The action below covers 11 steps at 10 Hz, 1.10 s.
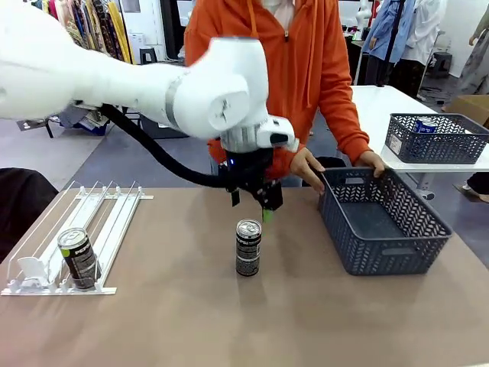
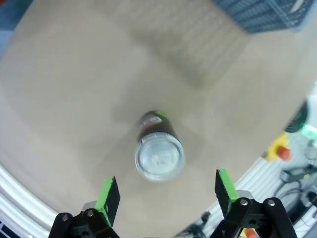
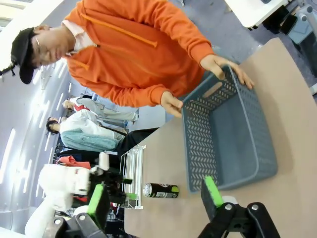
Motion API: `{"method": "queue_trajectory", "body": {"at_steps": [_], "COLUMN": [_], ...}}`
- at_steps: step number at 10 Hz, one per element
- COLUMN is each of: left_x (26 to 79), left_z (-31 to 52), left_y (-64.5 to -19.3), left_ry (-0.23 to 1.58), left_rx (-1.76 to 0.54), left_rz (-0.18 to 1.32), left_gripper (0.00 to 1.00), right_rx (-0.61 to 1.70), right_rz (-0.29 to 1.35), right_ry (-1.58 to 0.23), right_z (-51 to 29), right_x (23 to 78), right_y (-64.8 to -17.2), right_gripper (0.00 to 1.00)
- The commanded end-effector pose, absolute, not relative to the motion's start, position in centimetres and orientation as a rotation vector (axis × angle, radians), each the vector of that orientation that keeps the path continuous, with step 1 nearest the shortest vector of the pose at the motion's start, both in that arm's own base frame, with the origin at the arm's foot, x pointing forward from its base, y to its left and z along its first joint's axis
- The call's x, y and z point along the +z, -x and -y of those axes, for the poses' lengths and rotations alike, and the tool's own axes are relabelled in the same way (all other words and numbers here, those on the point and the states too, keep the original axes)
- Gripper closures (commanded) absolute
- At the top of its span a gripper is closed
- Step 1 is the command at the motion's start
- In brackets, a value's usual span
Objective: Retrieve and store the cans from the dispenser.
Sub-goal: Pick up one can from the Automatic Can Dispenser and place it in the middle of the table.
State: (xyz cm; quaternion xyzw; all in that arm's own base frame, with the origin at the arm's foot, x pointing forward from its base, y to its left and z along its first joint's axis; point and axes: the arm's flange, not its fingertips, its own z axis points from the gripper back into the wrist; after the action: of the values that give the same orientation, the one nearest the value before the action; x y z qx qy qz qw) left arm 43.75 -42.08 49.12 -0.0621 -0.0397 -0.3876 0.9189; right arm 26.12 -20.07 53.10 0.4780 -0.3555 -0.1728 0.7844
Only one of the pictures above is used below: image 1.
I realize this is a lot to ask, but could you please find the white table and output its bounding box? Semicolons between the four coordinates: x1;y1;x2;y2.
349;84;489;192

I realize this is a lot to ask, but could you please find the person's right hand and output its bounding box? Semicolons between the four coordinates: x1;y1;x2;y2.
289;147;326;193

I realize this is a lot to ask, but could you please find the slate grey plastic basket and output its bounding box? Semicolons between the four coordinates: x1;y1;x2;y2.
317;166;454;277
384;112;489;165

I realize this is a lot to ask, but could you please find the brown cardboard box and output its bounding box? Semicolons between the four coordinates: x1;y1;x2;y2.
446;93;489;128

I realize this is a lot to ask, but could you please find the black step stool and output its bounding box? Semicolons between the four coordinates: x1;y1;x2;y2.
139;46;157;66

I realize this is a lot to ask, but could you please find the white wire can dispenser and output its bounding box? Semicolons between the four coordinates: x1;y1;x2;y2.
0;180;154;297

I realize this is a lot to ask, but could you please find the person's left forearm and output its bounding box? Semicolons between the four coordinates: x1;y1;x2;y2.
316;87;372;166

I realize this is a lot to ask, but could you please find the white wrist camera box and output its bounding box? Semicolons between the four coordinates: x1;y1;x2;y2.
256;117;300;153

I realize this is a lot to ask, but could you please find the black fabric seat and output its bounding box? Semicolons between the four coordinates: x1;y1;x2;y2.
0;167;60;265

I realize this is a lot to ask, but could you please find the rack of hanging clothes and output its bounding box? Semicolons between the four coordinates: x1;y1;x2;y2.
32;0;134;64

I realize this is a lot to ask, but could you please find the person's right forearm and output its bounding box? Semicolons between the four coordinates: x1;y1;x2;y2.
207;138;306;183

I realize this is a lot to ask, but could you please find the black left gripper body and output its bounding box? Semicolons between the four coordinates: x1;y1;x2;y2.
218;148;282;196

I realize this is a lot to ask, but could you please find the mannequin in white shirt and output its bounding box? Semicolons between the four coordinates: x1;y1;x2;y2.
389;0;447;101

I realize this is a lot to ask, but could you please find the black Pepsi can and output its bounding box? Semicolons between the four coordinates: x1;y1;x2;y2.
235;218;263;278
57;227;103;291

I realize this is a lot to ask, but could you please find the mannequin in blue shirt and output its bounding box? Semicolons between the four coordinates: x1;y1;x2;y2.
361;0;416;87

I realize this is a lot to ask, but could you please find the person's left hand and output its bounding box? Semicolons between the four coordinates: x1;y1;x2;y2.
354;150;387;179

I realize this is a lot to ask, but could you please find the mannequin in grey dress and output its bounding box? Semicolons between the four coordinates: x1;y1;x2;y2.
460;11;489;96

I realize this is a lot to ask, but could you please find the blue drink can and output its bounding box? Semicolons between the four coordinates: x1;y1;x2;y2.
414;116;439;135

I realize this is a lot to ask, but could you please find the person in orange hoodie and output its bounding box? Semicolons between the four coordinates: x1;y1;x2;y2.
183;0;387;192

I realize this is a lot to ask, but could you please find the black corrugated cable hose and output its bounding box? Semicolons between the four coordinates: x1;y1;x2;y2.
99;103;234;190

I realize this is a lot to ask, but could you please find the grey step stool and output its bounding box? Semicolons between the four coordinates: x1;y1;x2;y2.
432;52;454;78

